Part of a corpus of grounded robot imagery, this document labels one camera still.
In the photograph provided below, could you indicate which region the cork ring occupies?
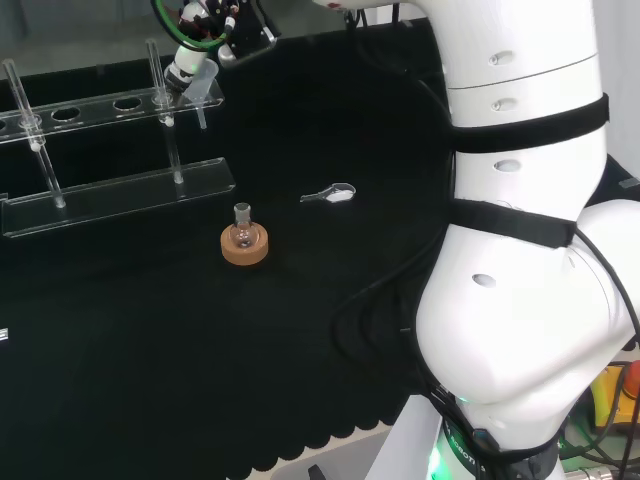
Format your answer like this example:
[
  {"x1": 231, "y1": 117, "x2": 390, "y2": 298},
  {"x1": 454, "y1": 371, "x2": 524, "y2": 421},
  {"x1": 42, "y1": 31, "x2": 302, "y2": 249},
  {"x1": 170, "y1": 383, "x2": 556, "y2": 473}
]
[{"x1": 220, "y1": 223, "x2": 271, "y2": 267}]

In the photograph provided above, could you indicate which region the green cable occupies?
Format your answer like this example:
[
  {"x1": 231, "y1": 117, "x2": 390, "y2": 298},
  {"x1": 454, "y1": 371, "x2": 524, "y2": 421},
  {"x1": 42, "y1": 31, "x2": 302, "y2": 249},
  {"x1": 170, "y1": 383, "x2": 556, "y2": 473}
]
[{"x1": 151, "y1": 0, "x2": 227, "y2": 51}]

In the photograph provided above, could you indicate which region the black cable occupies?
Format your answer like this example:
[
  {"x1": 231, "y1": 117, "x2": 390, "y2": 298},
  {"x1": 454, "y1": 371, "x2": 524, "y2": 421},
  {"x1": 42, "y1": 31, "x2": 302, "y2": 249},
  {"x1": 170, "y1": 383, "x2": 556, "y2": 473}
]
[{"x1": 569, "y1": 227, "x2": 640, "y2": 351}]

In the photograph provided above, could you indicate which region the pale board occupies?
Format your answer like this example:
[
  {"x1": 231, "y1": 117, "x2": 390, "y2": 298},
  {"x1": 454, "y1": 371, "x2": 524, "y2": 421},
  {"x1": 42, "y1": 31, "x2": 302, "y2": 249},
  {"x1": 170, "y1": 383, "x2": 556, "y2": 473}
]
[{"x1": 227, "y1": 394, "x2": 441, "y2": 480}]

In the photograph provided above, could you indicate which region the yellow stop button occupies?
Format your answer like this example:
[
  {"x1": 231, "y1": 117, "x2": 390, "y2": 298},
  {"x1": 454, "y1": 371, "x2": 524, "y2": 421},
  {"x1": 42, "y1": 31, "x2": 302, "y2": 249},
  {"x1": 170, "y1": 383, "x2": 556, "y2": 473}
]
[{"x1": 592, "y1": 359, "x2": 640, "y2": 431}]

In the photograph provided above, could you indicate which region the clear funnel stand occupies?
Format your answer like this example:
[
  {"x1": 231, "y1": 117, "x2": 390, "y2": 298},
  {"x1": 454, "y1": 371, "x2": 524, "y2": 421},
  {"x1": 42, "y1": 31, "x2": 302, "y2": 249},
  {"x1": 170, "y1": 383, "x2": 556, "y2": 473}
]
[{"x1": 0, "y1": 38, "x2": 237, "y2": 239}]

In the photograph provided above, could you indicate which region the glass weighing funnel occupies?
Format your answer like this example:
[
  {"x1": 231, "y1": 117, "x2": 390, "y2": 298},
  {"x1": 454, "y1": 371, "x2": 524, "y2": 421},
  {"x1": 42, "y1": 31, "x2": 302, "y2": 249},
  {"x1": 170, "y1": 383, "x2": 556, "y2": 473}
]
[{"x1": 299, "y1": 182, "x2": 357, "y2": 205}]

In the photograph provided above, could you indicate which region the black cloth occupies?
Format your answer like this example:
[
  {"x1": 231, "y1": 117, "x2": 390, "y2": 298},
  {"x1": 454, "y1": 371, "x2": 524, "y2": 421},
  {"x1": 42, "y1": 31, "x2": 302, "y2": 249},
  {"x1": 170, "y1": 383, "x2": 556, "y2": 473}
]
[{"x1": 0, "y1": 22, "x2": 640, "y2": 480}]

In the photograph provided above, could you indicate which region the round-bottom glass flask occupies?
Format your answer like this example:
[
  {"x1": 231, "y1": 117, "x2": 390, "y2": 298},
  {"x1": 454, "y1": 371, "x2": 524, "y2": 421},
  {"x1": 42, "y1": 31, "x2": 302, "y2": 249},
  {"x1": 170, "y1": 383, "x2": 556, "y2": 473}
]
[{"x1": 233, "y1": 202, "x2": 257, "y2": 250}]

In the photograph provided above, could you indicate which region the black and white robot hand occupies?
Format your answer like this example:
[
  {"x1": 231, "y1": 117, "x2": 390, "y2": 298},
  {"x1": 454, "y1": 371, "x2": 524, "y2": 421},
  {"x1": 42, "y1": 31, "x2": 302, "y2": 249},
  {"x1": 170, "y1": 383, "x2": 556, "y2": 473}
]
[{"x1": 163, "y1": 0, "x2": 282, "y2": 95}]

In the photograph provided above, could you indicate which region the clear plastic funnel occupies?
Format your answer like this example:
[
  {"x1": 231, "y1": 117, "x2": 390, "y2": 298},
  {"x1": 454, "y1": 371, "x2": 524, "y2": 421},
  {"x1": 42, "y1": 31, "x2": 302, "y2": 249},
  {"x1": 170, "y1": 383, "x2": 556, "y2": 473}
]
[{"x1": 182, "y1": 60, "x2": 220, "y2": 130}]

